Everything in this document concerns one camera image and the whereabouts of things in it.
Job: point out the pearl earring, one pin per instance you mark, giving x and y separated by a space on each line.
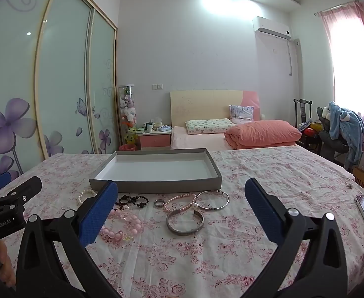
126 207
195 206

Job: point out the pink nightstand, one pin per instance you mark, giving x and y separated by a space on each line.
155 139

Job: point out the blue fleece garment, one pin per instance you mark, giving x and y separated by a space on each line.
346 124

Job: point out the flower-print sliding wardrobe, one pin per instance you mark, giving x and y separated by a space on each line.
61 68

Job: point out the dark wooden chair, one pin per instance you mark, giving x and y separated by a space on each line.
302 105

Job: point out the cardboard box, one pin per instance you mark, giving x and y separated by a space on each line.
362 177

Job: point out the white air conditioner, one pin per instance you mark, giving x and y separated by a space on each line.
271 26

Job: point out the pink curtain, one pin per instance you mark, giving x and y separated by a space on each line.
334 37

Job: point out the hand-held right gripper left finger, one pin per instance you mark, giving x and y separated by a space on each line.
98 211

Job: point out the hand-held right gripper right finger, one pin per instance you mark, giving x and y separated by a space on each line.
262 211

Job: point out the small lilac pillow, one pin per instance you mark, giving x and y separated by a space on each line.
241 112

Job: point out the white air conditioner pipe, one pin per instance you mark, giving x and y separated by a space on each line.
290 59

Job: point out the grey cardboard tray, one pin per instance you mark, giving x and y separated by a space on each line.
157 165

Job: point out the cream and pink headboard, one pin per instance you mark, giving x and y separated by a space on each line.
200 105

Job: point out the white wall switch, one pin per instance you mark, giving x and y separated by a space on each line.
157 86

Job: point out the blue cloth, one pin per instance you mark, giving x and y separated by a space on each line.
164 128

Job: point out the clear tube of plush toys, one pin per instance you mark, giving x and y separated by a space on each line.
128 115

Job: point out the floral pillow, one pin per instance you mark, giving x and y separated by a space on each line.
208 126

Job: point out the pink waste bin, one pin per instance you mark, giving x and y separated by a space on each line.
127 147

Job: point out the salmon pink pillow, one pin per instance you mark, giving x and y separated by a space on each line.
262 133

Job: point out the colourful toys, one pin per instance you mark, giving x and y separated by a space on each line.
310 128

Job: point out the thin silver bangle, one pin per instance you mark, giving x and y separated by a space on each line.
212 209

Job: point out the grey chair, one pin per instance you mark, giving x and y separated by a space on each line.
327 139

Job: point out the bed with pink sheet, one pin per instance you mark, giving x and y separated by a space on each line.
197 141

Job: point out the person's left hand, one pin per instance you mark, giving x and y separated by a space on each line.
6 264

